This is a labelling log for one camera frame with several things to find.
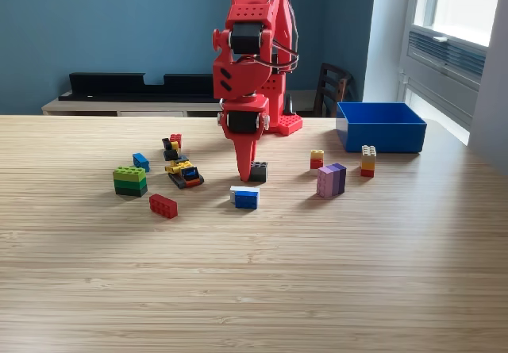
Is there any small blue lego brick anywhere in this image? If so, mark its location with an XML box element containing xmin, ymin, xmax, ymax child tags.
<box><xmin>132</xmin><ymin>152</ymin><xmax>151</xmax><ymax>173</ymax></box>

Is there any red lego brick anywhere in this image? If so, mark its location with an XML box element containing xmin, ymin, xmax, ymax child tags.
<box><xmin>148</xmin><ymin>193</ymin><xmax>179</xmax><ymax>220</ymax></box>

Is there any pale wooden sideboard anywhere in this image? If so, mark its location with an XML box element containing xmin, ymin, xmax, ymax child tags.
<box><xmin>41</xmin><ymin>89</ymin><xmax>318</xmax><ymax>118</ymax></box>

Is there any dark grey lego brick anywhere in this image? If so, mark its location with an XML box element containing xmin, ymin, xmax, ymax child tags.
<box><xmin>248</xmin><ymin>161</ymin><xmax>269</xmax><ymax>183</ymax></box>

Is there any grey window vent grille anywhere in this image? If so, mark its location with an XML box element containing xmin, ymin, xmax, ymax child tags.
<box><xmin>407</xmin><ymin>29</ymin><xmax>487</xmax><ymax>79</ymax></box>

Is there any green lego block stack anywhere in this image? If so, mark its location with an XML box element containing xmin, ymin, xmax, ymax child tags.
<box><xmin>112</xmin><ymin>165</ymin><xmax>148</xmax><ymax>198</ymax></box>

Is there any blue and white lego block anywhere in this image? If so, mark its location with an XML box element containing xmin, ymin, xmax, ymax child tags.
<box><xmin>229</xmin><ymin>186</ymin><xmax>260</xmax><ymax>210</ymax></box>

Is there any purple lego block stack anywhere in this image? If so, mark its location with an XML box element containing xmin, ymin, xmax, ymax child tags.
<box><xmin>316</xmin><ymin>163</ymin><xmax>348</xmax><ymax>199</ymax></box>

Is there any yellow toy digger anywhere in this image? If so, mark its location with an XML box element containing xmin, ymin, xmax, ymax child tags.
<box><xmin>161</xmin><ymin>137</ymin><xmax>206</xmax><ymax>190</ymax></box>

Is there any blue plastic bin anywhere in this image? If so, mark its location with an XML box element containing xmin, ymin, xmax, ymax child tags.
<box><xmin>335</xmin><ymin>102</ymin><xmax>428</xmax><ymax>155</ymax></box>

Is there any beige orange red lego stack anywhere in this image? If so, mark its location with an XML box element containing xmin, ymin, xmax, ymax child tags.
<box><xmin>360</xmin><ymin>144</ymin><xmax>378</xmax><ymax>178</ymax></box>

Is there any dark wooden chair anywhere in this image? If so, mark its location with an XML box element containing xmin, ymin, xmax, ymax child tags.
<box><xmin>311</xmin><ymin>62</ymin><xmax>353</xmax><ymax>118</ymax></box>

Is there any white window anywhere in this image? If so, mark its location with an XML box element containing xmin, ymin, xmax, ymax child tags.
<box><xmin>410</xmin><ymin>0</ymin><xmax>508</xmax><ymax>48</ymax></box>

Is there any yellow red white lego stack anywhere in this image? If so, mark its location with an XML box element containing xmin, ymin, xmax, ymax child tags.
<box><xmin>310</xmin><ymin>149</ymin><xmax>325</xmax><ymax>177</ymax></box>

